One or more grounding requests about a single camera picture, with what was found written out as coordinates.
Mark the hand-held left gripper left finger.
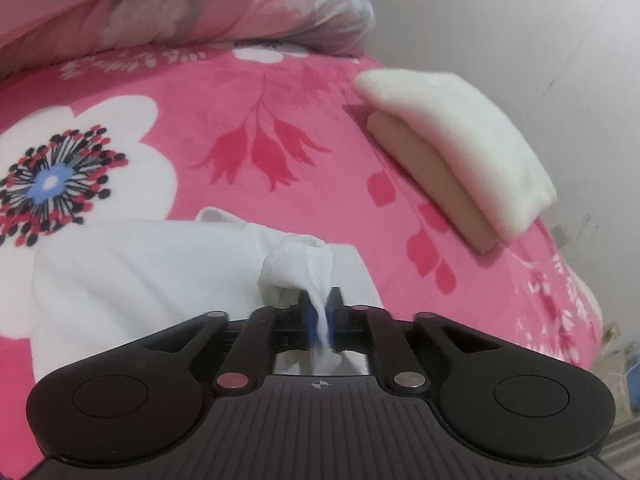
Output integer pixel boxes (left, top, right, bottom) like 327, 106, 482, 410
142, 290, 314, 397

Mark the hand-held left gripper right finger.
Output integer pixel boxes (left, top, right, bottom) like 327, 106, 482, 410
328, 287, 501, 396

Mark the white shirt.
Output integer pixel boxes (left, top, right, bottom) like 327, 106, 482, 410
30, 207, 384, 377

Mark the folded cream fleece garment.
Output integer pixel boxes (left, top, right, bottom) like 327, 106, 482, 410
352, 69, 559, 257

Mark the pink floral fleece blanket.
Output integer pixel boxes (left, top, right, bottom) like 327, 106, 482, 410
0, 42, 607, 472

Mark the pink floral quilt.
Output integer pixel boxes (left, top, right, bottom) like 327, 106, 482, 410
0, 0, 379, 82

